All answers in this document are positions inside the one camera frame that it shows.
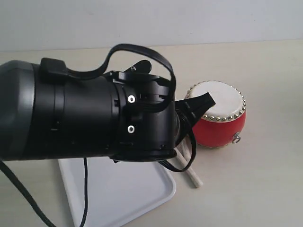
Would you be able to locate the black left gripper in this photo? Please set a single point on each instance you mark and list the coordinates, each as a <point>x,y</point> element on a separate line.
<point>142,136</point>

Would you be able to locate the white wooden drumstick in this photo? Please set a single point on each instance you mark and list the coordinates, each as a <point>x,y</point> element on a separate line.
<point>185,148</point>
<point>190,172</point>

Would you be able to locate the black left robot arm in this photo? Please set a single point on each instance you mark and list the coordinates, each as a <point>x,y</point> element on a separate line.
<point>42,118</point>

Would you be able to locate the small red drum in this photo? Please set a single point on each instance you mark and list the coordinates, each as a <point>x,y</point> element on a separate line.
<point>222,123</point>

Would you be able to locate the white plastic tray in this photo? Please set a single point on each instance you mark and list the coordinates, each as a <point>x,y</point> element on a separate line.
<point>121,192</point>

